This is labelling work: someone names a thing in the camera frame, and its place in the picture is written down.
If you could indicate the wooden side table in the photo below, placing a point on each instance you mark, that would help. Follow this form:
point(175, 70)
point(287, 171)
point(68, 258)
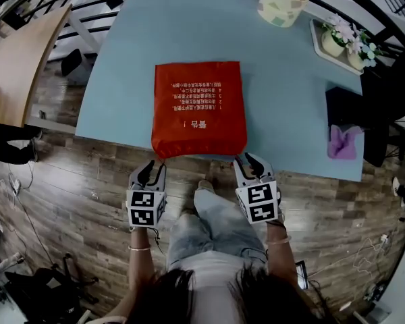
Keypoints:
point(23, 69)

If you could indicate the cream pot with blue flowers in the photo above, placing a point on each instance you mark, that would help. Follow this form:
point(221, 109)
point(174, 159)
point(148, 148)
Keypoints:
point(356, 61)

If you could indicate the white power adapter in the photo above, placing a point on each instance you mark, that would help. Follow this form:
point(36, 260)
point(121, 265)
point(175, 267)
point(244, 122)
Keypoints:
point(15, 184)

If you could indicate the dark grey trash bin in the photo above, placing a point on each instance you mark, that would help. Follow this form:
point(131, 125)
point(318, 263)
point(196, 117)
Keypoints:
point(73, 62)

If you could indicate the person's light grey jeans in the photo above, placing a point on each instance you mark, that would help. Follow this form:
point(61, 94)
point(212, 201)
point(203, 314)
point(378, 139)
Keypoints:
point(216, 228)

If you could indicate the cream patterned bucket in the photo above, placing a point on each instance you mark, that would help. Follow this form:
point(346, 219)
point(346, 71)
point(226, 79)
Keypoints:
point(280, 10)

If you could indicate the person's right forearm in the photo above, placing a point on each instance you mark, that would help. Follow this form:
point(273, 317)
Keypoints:
point(281, 262)

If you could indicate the person's white shirt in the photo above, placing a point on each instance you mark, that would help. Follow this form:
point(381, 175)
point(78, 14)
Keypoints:
point(216, 292)

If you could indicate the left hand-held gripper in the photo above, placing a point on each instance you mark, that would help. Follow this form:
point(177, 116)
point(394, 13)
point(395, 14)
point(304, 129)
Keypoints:
point(141, 208)

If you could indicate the black box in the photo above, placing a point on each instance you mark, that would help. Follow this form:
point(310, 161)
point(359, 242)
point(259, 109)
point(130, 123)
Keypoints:
point(342, 105)

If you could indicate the cream pot with pink flowers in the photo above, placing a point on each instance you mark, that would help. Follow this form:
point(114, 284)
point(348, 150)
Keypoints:
point(332, 44)

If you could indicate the person's beige shoe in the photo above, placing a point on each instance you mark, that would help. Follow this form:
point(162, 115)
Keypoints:
point(206, 184)

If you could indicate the purple cloth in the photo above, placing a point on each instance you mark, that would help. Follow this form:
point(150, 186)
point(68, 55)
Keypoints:
point(344, 143)

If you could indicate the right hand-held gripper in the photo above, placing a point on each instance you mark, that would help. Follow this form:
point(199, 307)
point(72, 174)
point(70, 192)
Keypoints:
point(261, 201)

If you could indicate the white tray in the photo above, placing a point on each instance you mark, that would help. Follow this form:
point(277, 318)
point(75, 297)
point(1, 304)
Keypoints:
point(319, 51)

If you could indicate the black tablet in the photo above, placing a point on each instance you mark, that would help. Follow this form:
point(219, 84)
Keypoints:
point(301, 275)

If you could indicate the person's left forearm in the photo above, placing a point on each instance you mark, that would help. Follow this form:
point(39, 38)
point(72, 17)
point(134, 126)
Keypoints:
point(141, 265)

